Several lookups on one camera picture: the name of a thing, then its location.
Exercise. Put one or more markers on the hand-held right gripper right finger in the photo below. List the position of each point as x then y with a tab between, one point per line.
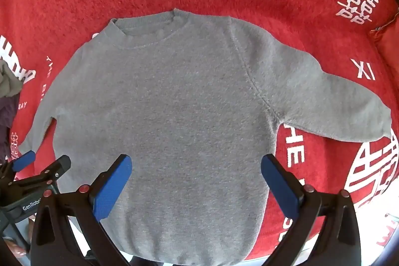
280	188

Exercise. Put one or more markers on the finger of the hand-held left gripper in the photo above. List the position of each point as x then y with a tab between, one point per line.
59	167
25	160

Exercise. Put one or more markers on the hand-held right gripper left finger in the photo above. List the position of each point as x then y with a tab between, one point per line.
112	183

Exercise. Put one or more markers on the grey sweater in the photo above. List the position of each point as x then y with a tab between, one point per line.
187	113

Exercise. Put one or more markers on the grey-green cloth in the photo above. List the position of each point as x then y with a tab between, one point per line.
7	82

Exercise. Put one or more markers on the red pillow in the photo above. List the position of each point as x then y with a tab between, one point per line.
389	38

